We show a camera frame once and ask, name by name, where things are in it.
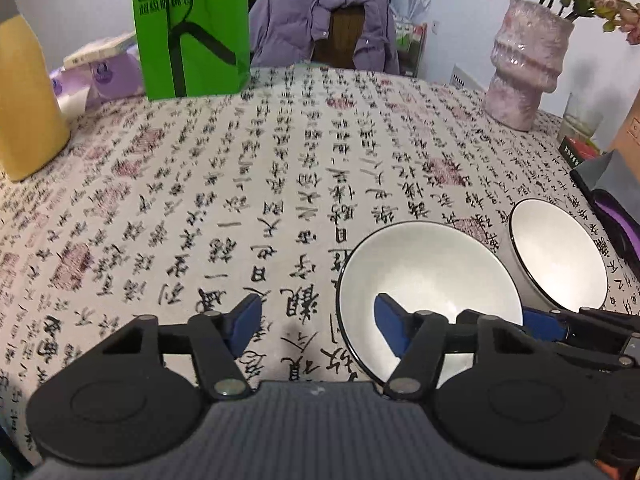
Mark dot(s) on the yellow thermos jug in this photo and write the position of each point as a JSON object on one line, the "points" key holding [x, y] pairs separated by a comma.
{"points": [[25, 100]]}

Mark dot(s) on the purple padded jacket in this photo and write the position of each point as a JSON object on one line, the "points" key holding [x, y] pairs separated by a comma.
{"points": [[280, 25]]}

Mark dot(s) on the clear glass cup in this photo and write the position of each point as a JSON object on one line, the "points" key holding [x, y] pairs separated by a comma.
{"points": [[580, 120]]}

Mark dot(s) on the calligraphy printed tablecloth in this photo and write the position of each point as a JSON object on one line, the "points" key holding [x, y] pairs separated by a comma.
{"points": [[200, 185]]}

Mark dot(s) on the red box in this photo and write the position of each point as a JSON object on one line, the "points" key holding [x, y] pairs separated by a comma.
{"points": [[575, 150]]}

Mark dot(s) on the grey and purple cloth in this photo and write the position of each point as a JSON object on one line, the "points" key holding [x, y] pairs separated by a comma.
{"points": [[615, 170]]}

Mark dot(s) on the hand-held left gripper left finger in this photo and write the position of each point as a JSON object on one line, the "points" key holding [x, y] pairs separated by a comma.
{"points": [[246, 322]]}

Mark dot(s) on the storage rack with bottles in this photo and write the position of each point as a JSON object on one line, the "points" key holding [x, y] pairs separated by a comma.
{"points": [[410, 40]]}

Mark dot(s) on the green paper bag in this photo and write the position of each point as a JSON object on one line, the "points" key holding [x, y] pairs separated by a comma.
{"points": [[210, 0]]}

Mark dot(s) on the wooden chair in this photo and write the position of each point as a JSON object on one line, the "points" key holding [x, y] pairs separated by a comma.
{"points": [[340, 35]]}

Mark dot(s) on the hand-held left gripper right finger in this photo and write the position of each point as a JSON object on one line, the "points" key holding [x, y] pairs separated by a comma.
{"points": [[392, 327]]}

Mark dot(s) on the white flat box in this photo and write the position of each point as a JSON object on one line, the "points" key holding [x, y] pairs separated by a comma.
{"points": [[95, 50]]}

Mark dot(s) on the pink hard case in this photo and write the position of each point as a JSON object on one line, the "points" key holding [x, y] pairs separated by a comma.
{"points": [[630, 130]]}

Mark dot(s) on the pink textured vase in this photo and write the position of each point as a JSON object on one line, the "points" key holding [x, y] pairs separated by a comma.
{"points": [[525, 60]]}

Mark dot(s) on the white bowl with black rim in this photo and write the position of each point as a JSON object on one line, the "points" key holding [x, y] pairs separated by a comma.
{"points": [[555, 250], [430, 270]]}

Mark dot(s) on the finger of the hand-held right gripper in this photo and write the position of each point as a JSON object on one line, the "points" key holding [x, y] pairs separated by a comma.
{"points": [[545, 324]]}

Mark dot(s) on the purple tissue pack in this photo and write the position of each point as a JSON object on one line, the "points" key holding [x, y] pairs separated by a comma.
{"points": [[115, 75]]}

